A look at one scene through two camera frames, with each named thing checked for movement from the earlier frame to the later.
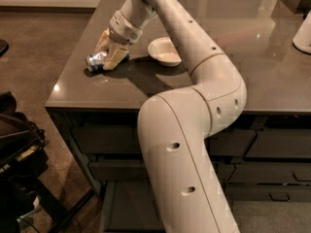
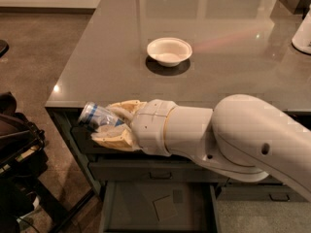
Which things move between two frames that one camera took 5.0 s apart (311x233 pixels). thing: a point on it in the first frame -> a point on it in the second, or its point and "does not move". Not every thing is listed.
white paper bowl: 163,51 does not move
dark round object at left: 4,47 does not move
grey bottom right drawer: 257,193 does not move
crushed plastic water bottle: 97,59 -> 93,116
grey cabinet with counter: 264,154 does not move
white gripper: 123,30 -> 152,124
